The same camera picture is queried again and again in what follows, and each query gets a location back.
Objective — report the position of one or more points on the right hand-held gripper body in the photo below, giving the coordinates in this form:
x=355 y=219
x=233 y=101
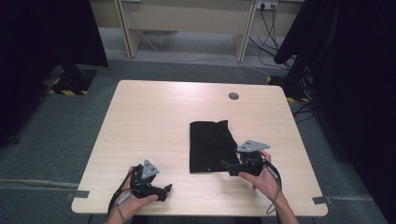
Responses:
x=252 y=165

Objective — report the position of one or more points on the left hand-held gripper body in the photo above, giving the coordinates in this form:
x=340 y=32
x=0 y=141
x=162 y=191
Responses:
x=141 y=185

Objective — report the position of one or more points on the black white-trimmed tank top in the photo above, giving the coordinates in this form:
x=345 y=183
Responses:
x=208 y=146

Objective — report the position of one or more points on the person's left hand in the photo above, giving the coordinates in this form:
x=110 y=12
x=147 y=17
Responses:
x=130 y=205

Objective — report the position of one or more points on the person's right hand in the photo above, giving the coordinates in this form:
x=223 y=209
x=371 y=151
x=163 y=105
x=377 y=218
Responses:
x=266 y=183

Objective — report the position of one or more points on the grey round table grommet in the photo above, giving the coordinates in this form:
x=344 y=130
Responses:
x=233 y=95

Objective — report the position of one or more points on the black hazard-striped stand base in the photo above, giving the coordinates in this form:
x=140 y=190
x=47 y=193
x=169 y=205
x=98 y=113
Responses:
x=280 y=81
x=73 y=82

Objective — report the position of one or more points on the black curtain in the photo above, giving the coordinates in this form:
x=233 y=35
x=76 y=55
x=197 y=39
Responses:
x=37 y=31
x=358 y=77

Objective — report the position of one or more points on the beige wooden desk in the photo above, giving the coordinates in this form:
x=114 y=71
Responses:
x=186 y=15

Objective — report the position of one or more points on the white wall power socket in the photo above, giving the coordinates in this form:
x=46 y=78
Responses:
x=267 y=4

